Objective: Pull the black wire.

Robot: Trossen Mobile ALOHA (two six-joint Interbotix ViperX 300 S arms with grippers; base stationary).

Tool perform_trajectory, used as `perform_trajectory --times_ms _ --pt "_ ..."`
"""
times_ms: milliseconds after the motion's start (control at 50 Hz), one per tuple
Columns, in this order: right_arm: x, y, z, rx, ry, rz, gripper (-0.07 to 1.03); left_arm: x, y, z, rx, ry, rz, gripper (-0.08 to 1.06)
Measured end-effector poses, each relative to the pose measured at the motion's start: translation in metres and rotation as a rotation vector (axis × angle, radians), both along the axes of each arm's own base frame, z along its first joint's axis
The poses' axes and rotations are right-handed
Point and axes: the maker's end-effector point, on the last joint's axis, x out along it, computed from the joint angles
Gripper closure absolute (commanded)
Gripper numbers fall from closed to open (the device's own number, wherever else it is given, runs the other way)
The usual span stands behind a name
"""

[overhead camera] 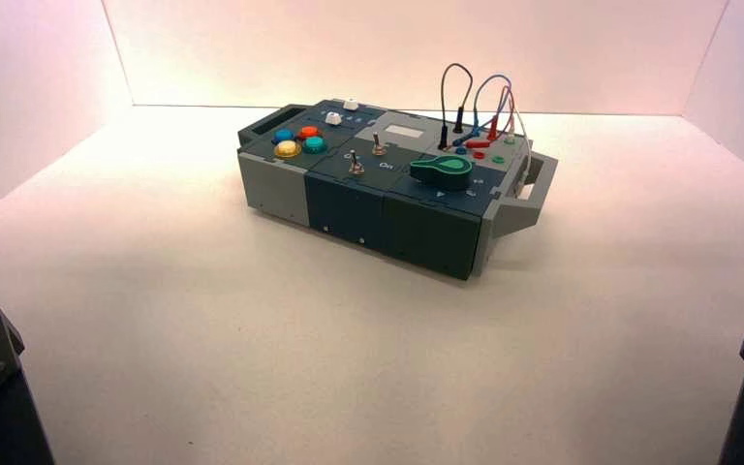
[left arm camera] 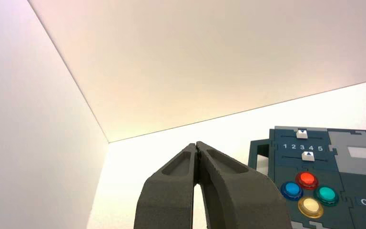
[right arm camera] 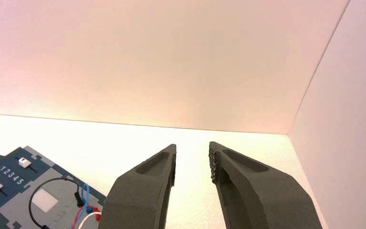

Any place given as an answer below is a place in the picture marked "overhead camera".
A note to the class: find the gray and blue control box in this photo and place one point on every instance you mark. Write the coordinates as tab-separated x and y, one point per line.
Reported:
346	205

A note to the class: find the green rotary knob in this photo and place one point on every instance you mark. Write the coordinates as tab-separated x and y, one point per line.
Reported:
446	171

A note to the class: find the teal push button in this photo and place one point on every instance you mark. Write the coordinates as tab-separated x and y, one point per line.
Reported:
314	145

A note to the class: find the small white display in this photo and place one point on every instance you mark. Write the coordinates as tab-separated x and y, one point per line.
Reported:
404	131

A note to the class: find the orange push button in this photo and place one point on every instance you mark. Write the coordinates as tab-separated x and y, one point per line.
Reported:
309	132

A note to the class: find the yellow push button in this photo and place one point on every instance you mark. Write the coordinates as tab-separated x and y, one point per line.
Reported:
287	149

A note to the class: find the white slider knob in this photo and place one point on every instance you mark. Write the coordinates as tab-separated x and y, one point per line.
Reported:
333	117
350	103

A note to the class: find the blue push button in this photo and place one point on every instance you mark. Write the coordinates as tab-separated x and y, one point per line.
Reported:
283	135

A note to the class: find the green banana socket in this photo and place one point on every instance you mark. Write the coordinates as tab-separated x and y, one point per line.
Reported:
498	159

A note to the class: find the metal toggle switch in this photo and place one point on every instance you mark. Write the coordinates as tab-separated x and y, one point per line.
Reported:
378	147
355	167

